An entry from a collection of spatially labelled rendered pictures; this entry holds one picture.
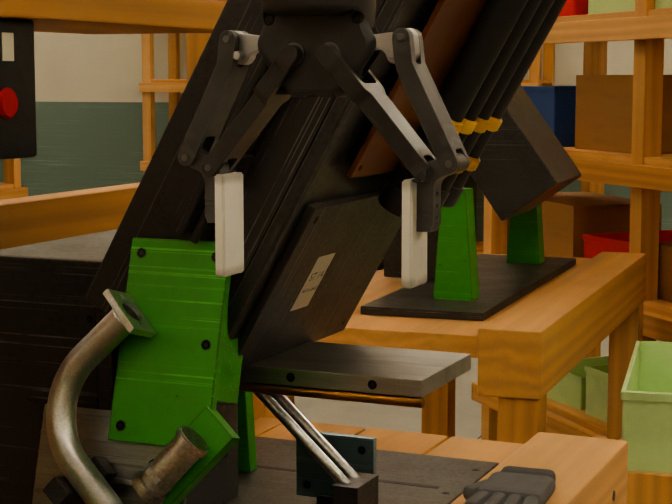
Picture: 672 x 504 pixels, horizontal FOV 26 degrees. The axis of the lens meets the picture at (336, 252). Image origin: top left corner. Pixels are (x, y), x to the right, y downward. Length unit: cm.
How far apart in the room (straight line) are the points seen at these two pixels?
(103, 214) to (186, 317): 67
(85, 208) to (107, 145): 976
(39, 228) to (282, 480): 47
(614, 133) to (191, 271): 363
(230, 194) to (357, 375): 56
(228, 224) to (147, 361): 52
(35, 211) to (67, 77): 1004
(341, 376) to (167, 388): 18
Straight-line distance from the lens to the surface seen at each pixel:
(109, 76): 1182
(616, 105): 500
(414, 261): 94
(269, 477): 200
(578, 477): 202
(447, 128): 93
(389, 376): 151
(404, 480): 198
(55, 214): 202
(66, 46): 1202
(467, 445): 225
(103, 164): 1187
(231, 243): 100
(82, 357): 150
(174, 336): 148
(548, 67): 1038
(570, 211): 524
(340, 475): 157
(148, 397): 149
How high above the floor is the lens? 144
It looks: 7 degrees down
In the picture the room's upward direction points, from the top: straight up
